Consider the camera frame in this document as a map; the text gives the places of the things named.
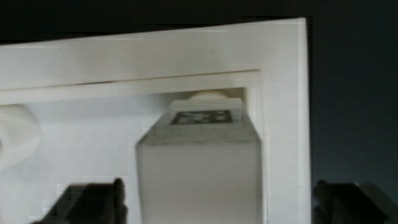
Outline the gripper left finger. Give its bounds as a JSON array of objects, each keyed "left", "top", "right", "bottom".
[{"left": 32, "top": 179, "right": 128, "bottom": 224}]

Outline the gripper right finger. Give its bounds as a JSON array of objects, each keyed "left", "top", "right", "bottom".
[{"left": 313, "top": 180, "right": 398, "bottom": 224}]

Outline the white table leg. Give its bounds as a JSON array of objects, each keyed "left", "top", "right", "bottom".
[{"left": 137, "top": 94, "right": 263, "bottom": 224}]

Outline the white square tabletop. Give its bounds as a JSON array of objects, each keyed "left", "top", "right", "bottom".
[{"left": 0, "top": 17, "right": 313, "bottom": 224}]

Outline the white U-shaped fence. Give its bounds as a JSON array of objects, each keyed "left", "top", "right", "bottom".
[{"left": 0, "top": 17, "right": 313, "bottom": 224}]

